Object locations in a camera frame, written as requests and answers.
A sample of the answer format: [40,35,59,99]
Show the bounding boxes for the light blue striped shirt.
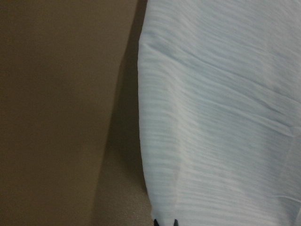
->
[138,0,301,226]

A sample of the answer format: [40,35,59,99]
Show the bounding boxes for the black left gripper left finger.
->
[154,219,159,226]

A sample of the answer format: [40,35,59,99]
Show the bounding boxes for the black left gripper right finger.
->
[174,219,179,226]

